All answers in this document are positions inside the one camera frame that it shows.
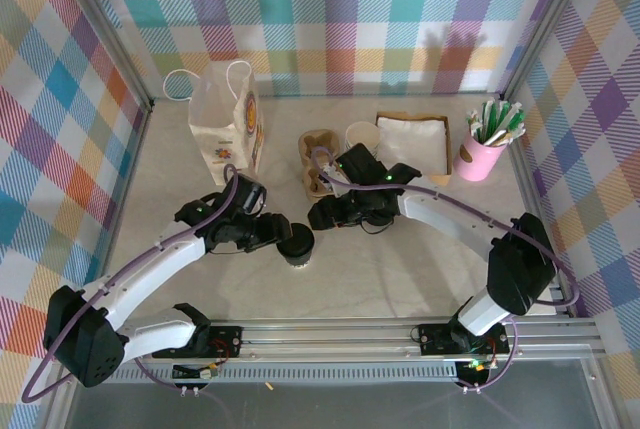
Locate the right small circuit board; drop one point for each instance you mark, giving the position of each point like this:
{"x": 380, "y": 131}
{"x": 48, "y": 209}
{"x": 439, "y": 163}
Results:
{"x": 475, "y": 366}

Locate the aluminium front rail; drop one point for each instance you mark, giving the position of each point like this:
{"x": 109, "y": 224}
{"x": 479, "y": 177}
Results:
{"x": 325, "y": 336}

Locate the aluminium rail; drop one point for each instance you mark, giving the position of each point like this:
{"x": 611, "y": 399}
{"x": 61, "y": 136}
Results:
{"x": 325, "y": 336}
{"x": 542, "y": 219}
{"x": 133, "y": 159}

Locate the pink straw holder cup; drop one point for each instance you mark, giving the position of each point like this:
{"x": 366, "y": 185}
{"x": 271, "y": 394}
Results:
{"x": 475, "y": 164}

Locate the aluminium right side rail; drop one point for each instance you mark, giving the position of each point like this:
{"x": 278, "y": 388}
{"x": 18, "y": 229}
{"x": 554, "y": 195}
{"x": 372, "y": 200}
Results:
{"x": 542, "y": 219}

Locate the black plastic cup lid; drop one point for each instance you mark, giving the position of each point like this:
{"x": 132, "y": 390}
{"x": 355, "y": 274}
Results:
{"x": 297, "y": 239}

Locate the stack of paper coffee cups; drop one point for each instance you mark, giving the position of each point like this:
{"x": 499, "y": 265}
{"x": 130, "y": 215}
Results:
{"x": 362, "y": 135}

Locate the aluminium left corner post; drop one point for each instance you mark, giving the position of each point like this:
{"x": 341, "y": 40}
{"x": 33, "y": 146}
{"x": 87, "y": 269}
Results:
{"x": 108, "y": 24}

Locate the small circuit board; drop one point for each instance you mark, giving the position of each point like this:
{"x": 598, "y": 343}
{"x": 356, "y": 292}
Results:
{"x": 475, "y": 366}
{"x": 207, "y": 373}

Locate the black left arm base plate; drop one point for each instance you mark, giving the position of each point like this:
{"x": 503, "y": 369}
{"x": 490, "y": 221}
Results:
{"x": 227, "y": 336}

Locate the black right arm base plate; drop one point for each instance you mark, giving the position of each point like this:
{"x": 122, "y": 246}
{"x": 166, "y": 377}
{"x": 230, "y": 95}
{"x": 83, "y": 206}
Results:
{"x": 435, "y": 339}

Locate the white printed paper bag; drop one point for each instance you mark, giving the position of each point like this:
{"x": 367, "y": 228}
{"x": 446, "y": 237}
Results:
{"x": 220, "y": 114}

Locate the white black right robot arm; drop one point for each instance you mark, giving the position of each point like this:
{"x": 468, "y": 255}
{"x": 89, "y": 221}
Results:
{"x": 450, "y": 214}

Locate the aluminium left side rail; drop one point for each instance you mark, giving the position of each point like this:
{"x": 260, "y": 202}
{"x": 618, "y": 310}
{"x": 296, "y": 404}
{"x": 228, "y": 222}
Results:
{"x": 133, "y": 159}

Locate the brown pulp cup carrier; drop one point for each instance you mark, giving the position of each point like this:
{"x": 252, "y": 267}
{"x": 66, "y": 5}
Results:
{"x": 312, "y": 141}

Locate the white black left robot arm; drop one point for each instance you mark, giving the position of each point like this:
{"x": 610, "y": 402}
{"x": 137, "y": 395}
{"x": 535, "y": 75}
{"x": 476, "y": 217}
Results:
{"x": 150, "y": 264}

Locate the brown cardboard napkin tray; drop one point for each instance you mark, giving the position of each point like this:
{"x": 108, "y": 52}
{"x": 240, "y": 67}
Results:
{"x": 442, "y": 179}

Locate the left small circuit board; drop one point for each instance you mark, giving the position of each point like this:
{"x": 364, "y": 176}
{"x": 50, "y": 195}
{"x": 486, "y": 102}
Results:
{"x": 207, "y": 373}

